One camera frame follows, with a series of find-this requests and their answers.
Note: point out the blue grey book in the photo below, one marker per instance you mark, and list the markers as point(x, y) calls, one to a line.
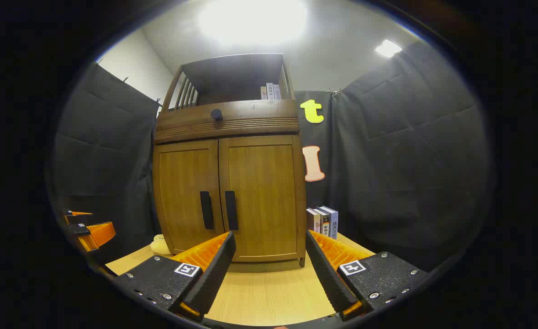
point(334, 223)

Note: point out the wooden double-door shoe cabinet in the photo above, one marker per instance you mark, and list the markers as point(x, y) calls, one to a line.
point(232, 75)

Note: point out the cream soft object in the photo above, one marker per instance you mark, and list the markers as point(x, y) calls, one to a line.
point(160, 246)

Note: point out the thin pale book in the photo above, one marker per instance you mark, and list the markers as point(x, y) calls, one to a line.
point(270, 91)
point(277, 92)
point(263, 93)

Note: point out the small ceiling light panel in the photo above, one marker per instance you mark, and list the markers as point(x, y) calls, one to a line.
point(388, 48)

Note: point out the pale pink book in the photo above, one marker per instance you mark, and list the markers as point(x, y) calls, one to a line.
point(312, 220)

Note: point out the wooden shoe cabinet door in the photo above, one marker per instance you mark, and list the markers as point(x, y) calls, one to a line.
point(182, 192)
point(264, 192)

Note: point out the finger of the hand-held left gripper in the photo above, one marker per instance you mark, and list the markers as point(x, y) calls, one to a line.
point(97, 234)
point(76, 214)

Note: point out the black and white book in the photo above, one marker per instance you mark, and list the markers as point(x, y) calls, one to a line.
point(324, 223)

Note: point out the black backdrop cloth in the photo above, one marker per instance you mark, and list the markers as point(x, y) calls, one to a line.
point(410, 160)

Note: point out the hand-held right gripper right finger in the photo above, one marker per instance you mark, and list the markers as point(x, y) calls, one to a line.
point(328, 278)

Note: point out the large ceiling light panel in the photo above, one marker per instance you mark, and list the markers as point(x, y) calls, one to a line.
point(253, 20)

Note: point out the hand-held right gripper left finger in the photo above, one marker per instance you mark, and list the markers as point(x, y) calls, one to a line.
point(214, 274)

